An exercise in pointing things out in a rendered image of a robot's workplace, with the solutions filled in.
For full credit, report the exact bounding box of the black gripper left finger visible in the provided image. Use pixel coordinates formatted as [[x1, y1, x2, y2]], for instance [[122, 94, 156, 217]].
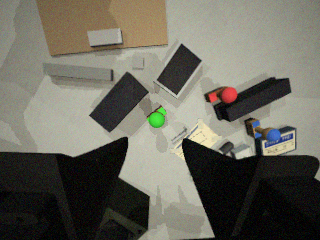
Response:
[[0, 137, 128, 240]]

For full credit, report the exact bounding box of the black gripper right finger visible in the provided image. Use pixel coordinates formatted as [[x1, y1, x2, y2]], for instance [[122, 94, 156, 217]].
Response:
[[182, 138, 320, 237]]

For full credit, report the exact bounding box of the red and brown rubber stamp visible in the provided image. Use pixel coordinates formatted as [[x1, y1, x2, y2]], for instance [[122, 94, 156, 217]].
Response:
[[204, 86, 238, 103]]

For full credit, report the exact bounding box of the cream inspection card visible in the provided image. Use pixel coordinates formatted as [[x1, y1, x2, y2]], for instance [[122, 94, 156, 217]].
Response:
[[170, 118, 222, 161]]

